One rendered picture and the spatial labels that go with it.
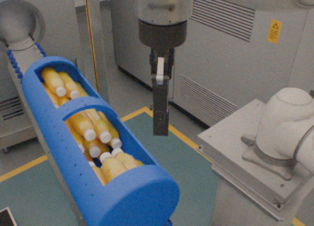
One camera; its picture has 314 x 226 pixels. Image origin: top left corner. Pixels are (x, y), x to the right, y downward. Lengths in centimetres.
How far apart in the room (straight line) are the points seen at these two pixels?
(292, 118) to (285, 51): 110
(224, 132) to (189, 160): 138
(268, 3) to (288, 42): 172
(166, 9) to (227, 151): 78
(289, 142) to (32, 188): 200
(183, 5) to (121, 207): 55
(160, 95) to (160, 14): 13
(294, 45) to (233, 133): 94
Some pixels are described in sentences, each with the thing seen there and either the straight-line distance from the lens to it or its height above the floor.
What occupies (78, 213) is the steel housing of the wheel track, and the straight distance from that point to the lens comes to 120.
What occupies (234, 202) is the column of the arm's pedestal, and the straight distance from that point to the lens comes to 122.
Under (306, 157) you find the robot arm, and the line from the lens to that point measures 95.
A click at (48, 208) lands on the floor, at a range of 236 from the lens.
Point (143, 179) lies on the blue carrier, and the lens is 80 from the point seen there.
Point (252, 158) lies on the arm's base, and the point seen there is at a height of 109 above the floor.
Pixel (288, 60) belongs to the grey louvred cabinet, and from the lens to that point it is 202.
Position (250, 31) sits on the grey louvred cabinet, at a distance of 211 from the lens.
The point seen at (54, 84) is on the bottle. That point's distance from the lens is 133.
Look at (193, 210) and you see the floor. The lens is 224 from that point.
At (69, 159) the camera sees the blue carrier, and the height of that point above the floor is 118.
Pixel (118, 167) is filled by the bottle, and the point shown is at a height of 119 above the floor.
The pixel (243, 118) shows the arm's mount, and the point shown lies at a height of 108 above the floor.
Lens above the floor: 185
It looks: 36 degrees down
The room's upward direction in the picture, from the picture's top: straight up
